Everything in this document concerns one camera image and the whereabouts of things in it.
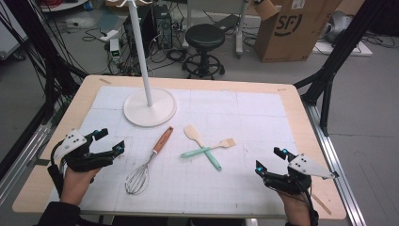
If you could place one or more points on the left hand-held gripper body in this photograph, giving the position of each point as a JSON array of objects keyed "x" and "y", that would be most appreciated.
[{"x": 70, "y": 142}]

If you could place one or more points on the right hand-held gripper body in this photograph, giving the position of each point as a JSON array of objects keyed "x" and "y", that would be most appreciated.
[{"x": 309, "y": 168}]

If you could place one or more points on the white hook stand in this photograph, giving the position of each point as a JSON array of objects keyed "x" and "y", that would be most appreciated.
[{"x": 147, "y": 109}]

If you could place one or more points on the person's right hand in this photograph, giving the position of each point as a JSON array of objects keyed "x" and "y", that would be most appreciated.
[{"x": 296, "y": 210}]

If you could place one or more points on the person's left hand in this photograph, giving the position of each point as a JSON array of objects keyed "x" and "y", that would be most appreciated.
[{"x": 76, "y": 186}]

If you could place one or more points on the grey tape strip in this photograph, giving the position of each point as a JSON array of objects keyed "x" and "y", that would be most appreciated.
[{"x": 42, "y": 162}]

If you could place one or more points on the thin wooden stick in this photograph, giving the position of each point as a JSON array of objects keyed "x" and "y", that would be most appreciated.
[{"x": 322, "y": 204}]

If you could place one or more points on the white grid mat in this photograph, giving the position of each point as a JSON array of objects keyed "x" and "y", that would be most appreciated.
[{"x": 251, "y": 125}]

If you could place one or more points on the small device with green display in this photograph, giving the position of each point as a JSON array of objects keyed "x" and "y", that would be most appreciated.
[{"x": 114, "y": 48}]

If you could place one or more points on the white power strip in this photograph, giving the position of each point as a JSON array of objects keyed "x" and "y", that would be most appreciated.
[{"x": 109, "y": 35}]

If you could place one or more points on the brown cardboard box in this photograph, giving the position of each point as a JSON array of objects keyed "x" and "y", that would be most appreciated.
[{"x": 288, "y": 40}]

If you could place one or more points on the black computer tower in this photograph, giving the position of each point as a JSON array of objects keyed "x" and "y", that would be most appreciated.
[{"x": 163, "y": 28}]

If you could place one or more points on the white flat board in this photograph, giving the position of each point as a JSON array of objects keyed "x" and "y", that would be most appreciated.
[{"x": 360, "y": 50}]

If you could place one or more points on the white metal stand leg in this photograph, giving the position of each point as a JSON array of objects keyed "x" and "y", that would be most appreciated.
[{"x": 241, "y": 28}]

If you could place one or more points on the black round stool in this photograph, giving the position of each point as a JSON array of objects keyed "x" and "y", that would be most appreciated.
[{"x": 204, "y": 36}]

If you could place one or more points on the aluminium rail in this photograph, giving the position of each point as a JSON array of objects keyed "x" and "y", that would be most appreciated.
[
  {"x": 22, "y": 163},
  {"x": 335, "y": 150}
]

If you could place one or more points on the black frame strut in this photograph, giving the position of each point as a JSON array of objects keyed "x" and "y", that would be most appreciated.
[
  {"x": 332, "y": 62},
  {"x": 50, "y": 72}
]

